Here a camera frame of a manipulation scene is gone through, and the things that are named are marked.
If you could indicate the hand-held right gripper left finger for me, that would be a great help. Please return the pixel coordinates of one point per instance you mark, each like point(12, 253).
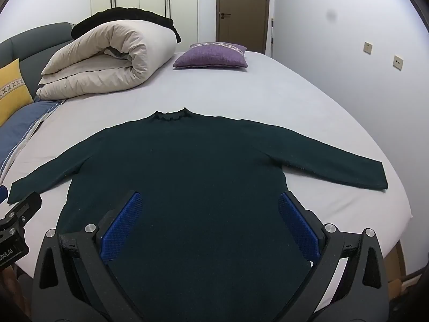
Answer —
point(122, 223)

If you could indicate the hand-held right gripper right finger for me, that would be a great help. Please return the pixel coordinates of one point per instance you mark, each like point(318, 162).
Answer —
point(298, 223)

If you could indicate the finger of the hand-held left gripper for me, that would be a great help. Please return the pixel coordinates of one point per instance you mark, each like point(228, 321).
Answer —
point(26, 206)
point(2, 194)

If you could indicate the dark green sweater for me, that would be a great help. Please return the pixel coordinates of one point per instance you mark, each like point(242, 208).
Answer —
point(201, 174)

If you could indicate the blue pillow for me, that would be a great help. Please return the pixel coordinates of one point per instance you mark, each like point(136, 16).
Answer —
point(20, 124)

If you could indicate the yellow patterned pillow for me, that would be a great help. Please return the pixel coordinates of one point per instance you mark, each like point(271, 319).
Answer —
point(10, 90)

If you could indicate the bed with white sheet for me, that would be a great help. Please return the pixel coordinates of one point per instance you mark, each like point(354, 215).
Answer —
point(254, 87)

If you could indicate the grey headboard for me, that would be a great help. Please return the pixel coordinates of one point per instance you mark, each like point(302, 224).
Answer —
point(30, 43)

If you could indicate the beige rolled duvet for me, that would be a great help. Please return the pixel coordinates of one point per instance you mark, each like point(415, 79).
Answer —
point(110, 53)

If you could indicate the purple pillow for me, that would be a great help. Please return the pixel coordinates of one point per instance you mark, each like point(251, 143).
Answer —
point(212, 56)

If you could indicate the black cloth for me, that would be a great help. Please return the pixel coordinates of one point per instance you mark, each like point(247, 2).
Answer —
point(110, 16)

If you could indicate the brown door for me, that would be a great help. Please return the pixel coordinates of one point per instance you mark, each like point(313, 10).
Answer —
point(243, 10)

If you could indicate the beige wall socket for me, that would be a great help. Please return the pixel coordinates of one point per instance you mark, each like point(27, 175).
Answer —
point(398, 62)
point(368, 47)

